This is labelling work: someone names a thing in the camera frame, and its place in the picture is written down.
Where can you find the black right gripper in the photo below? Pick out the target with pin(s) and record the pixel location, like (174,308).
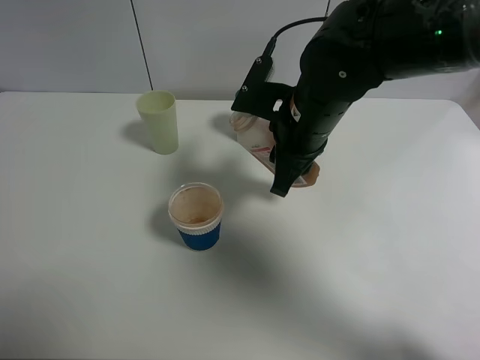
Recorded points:
(321,97)

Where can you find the clear plastic drink bottle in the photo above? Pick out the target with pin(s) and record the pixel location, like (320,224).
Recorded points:
(254,135)

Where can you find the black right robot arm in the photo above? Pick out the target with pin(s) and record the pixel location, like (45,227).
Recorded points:
(361,45)

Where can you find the blue sleeved clear cup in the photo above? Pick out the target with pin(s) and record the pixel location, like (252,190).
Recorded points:
(196,209)

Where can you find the pale yellow plastic cup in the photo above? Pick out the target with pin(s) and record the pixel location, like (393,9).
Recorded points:
(157,109)

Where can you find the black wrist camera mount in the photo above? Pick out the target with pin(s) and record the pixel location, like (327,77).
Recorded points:
(257,96)

